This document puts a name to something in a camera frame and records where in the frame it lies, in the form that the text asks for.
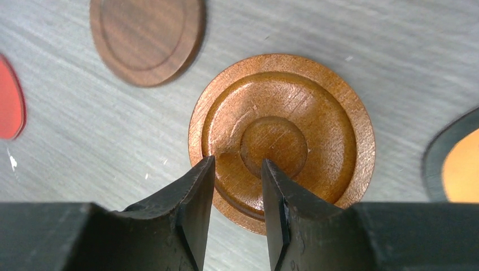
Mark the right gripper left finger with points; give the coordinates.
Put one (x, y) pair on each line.
(166, 231)

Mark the dark walnut round coaster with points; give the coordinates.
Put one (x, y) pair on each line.
(148, 43)

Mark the dark brown ridged coaster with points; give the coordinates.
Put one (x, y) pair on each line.
(293, 111)

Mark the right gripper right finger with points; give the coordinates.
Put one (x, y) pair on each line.
(305, 232)

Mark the red apple smiley coaster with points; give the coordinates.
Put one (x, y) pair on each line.
(13, 109)

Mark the orange black smiley coaster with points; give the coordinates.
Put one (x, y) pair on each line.
(450, 162)

